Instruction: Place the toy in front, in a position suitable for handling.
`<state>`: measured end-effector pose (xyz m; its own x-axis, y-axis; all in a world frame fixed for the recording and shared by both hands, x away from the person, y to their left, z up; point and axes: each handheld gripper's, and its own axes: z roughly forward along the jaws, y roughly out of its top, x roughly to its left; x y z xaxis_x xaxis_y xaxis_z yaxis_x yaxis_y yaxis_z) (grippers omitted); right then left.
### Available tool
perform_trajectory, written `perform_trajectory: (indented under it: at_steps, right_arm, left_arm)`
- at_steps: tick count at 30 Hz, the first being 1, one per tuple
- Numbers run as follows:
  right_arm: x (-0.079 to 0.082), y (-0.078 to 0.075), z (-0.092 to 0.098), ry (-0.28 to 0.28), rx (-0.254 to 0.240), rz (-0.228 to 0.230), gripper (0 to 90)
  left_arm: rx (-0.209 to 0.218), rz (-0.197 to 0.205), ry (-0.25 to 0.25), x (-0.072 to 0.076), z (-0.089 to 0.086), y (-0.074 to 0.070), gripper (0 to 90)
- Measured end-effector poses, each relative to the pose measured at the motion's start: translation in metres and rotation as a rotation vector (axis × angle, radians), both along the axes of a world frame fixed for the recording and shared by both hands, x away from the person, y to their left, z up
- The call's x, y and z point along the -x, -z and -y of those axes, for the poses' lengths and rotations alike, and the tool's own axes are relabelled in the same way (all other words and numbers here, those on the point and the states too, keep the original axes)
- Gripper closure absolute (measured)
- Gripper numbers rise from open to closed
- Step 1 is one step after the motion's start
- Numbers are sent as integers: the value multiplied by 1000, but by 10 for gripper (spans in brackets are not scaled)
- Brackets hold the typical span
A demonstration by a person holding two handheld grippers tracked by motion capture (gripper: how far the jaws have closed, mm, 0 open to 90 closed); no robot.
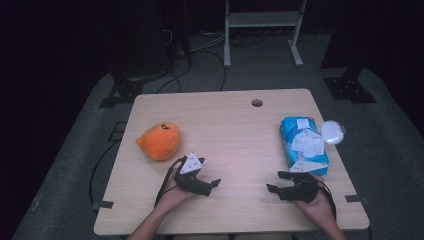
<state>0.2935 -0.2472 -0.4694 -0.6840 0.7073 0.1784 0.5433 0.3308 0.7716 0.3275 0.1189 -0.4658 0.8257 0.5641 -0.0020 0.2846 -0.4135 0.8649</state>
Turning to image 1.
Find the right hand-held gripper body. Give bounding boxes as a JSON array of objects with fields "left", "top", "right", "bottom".
[{"left": 278, "top": 160, "right": 330, "bottom": 204}]

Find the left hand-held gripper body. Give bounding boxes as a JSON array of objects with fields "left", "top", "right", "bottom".
[{"left": 173, "top": 152, "right": 215, "bottom": 197}]

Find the white wet wipe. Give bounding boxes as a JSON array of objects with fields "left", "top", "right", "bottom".
[{"left": 290, "top": 128, "right": 326, "bottom": 160}]

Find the blue wet wipes pack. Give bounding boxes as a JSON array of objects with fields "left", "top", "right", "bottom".
[{"left": 279, "top": 115, "right": 347, "bottom": 177}]

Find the orange plush toy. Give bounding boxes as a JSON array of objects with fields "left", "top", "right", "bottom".
[{"left": 135, "top": 121, "right": 182, "bottom": 162}]

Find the person's right hand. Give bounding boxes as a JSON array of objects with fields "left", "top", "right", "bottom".
[{"left": 294, "top": 173, "right": 336, "bottom": 223}]

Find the person's left hand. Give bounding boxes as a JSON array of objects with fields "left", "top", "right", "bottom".
[{"left": 154, "top": 170, "right": 198, "bottom": 215}]

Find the black tape strip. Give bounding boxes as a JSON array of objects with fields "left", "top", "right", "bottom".
[
  {"left": 344, "top": 194, "right": 370, "bottom": 205},
  {"left": 91, "top": 199, "right": 115, "bottom": 211}
]

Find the black stand base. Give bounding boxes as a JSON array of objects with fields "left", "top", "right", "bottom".
[
  {"left": 99, "top": 71, "right": 145, "bottom": 109},
  {"left": 323, "top": 66, "right": 378, "bottom": 105}
]

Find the white metal stand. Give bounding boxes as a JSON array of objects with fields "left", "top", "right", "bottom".
[{"left": 223, "top": 0, "right": 308, "bottom": 69}]

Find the left hand-held gripper cable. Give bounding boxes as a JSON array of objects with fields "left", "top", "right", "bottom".
[{"left": 153, "top": 155, "right": 188, "bottom": 208}]

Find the hand-held gripper cable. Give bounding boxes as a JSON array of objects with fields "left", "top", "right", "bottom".
[
  {"left": 153, "top": 155, "right": 188, "bottom": 208},
  {"left": 316, "top": 185, "right": 338, "bottom": 221}
]

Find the right hand-held gripper cable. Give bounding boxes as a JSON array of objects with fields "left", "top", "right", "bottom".
[{"left": 316, "top": 185, "right": 338, "bottom": 221}]

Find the black floor cable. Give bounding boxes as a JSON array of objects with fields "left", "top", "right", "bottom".
[
  {"left": 156, "top": 54, "right": 193, "bottom": 95},
  {"left": 199, "top": 49, "right": 228, "bottom": 92},
  {"left": 88, "top": 139, "right": 118, "bottom": 205}
]

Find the white floor cable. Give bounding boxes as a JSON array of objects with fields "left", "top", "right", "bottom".
[{"left": 190, "top": 31, "right": 228, "bottom": 54}]

